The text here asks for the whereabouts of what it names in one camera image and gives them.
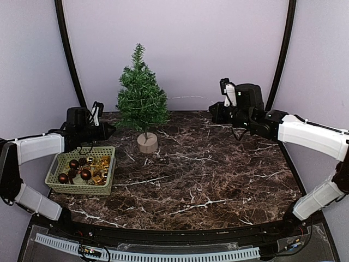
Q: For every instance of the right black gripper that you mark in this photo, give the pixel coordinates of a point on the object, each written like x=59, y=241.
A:
x=218, y=106

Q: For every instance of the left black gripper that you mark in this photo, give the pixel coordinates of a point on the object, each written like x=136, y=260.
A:
x=104, y=135

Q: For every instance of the small green christmas tree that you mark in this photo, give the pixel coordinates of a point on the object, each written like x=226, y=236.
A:
x=141, y=101

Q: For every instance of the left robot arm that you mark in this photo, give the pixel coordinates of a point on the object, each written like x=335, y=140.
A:
x=30, y=155

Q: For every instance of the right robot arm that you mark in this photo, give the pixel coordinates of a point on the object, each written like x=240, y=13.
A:
x=320, y=152

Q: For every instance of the round wooden tree base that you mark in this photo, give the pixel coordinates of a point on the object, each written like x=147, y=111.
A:
x=147, y=145

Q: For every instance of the brown pine cone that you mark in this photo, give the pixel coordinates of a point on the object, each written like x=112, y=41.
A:
x=82, y=161

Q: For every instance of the green perforated plastic basket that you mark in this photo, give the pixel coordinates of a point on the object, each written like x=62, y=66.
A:
x=104, y=162

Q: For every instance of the brown ball ornament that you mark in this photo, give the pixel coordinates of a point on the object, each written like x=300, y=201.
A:
x=74, y=164
x=85, y=174
x=63, y=178

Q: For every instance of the gold gift box ornament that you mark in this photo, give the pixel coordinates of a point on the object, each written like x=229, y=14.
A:
x=97, y=180

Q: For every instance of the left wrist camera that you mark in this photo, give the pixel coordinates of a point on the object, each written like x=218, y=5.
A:
x=96, y=112

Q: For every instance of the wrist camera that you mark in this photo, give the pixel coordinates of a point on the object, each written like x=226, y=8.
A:
x=228, y=90
x=96, y=112

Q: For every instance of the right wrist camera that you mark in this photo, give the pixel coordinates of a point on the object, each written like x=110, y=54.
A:
x=228, y=90

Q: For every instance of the black front rail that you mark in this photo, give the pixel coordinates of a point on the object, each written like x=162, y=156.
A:
x=253, y=234

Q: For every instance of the left black frame post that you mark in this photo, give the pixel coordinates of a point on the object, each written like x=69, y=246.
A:
x=68, y=52

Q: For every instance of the black frame post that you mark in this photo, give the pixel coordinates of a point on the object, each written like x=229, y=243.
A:
x=283, y=53
x=68, y=52

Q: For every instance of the right black frame post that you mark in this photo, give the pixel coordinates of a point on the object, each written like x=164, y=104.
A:
x=283, y=53

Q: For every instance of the white slotted cable duct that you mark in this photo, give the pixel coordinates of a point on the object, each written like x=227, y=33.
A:
x=90, y=253

